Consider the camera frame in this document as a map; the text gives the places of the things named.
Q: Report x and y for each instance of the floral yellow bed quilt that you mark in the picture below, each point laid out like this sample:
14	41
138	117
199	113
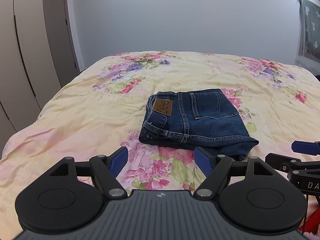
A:
103	109

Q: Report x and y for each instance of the blue denim jeans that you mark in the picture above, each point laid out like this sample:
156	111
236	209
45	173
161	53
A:
201	118

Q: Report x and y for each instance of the beige wardrobe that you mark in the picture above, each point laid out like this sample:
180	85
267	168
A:
28	76

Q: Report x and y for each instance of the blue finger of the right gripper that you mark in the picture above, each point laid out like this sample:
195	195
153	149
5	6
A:
280	162
304	147

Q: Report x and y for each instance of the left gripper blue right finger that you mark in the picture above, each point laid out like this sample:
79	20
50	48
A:
205	161

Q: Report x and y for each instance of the green patterned window curtain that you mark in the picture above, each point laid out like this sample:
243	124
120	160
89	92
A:
308	47

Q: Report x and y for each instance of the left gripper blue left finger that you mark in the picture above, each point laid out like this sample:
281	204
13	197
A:
117	161

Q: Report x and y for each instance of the beige room door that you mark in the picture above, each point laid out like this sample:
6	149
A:
60	40

